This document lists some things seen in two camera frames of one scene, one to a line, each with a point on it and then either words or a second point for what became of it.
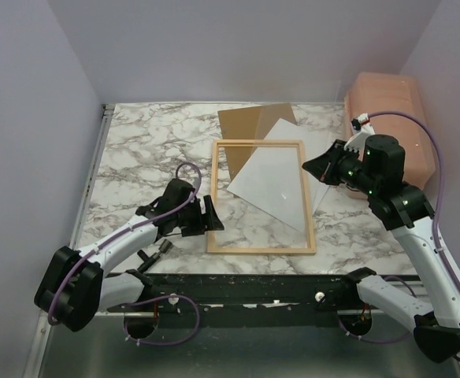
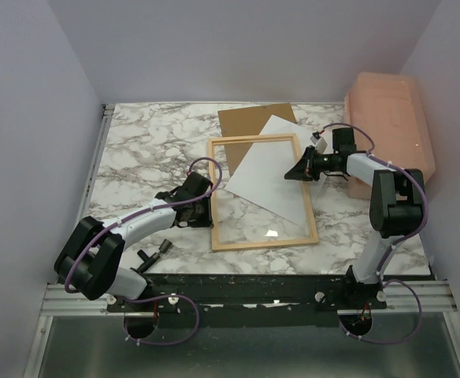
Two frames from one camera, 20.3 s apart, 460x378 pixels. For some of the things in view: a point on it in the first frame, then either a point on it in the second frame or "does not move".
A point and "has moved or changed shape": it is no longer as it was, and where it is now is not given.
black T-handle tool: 147,261 does not move
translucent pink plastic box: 372,93 does not move
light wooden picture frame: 212,237 has moved or changed shape
